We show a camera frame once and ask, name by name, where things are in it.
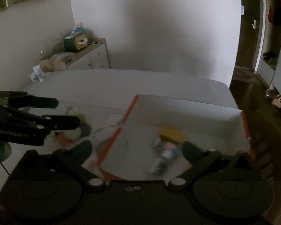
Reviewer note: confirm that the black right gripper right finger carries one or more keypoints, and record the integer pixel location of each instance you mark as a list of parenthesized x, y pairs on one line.
[(211, 165)]

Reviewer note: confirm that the dark door with handle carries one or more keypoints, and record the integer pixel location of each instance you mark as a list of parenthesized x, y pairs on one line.
[(249, 31)]

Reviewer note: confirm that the grey correction tape dispenser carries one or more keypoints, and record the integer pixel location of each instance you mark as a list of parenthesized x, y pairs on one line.
[(72, 135)]

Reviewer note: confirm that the brown paper bag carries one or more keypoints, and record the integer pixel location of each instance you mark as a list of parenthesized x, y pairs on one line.
[(48, 65)]

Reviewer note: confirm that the white capped glue stick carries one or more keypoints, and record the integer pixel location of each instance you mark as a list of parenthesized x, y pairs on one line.
[(164, 152)]

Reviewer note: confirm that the orange handled tool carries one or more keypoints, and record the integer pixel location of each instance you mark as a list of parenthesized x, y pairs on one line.
[(61, 139)]

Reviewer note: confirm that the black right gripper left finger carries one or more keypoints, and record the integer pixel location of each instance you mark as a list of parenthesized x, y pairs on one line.
[(60, 164)]

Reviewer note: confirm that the green tissue box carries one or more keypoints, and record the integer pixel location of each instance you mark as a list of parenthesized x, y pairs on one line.
[(76, 40)]

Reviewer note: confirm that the dark green round pad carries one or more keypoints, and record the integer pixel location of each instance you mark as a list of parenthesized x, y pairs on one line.
[(85, 129)]

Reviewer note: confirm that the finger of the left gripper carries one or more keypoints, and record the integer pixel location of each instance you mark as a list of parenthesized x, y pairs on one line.
[(29, 129), (20, 99)]

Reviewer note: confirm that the white wooden dresser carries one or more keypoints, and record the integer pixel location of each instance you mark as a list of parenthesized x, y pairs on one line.
[(94, 56)]

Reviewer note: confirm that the white blue tube package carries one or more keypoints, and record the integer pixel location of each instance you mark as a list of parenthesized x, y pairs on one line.
[(37, 74)]

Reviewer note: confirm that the red and white cardboard box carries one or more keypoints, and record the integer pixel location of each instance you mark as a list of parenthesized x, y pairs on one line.
[(147, 145)]

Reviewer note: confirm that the green lidded snack jar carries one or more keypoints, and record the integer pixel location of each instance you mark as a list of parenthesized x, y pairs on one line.
[(72, 111)]

